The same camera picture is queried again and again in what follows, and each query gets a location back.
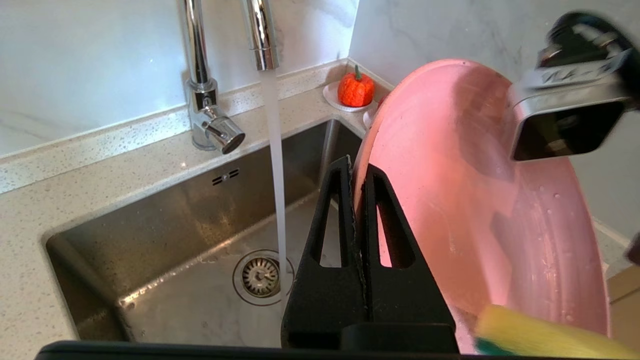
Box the light wooden cabinet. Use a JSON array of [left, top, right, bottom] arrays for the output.
[[605, 265, 640, 351]]

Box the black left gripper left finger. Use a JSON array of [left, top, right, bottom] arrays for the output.
[[280, 156, 369, 349]]

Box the stainless steel sink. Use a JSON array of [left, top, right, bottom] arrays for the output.
[[44, 117, 373, 349]]

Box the yellow green sponge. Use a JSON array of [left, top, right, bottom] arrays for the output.
[[474, 304, 640, 359]]

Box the pink plate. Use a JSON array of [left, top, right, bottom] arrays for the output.
[[352, 58, 612, 355]]

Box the metal sink drain strainer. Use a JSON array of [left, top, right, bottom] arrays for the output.
[[232, 249, 297, 307]]

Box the chrome faucet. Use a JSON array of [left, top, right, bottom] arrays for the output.
[[181, 0, 281, 155]]

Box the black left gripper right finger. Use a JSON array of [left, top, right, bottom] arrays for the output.
[[360, 164, 458, 353]]

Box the orange red tomato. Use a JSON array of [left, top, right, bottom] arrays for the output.
[[337, 65, 376, 108]]

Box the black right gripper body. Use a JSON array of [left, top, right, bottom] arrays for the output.
[[625, 232, 640, 267]]

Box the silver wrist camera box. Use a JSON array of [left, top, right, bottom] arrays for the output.
[[507, 47, 637, 162]]

